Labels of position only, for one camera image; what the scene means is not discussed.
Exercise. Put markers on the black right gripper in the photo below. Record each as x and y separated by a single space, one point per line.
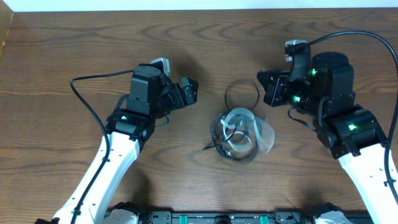
274 93

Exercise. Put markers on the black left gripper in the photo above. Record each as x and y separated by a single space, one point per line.
180 102

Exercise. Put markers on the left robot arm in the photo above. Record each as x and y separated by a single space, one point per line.
153 95

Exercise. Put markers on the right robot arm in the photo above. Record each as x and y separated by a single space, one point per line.
322 87

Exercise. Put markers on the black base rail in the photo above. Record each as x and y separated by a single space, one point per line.
236 217

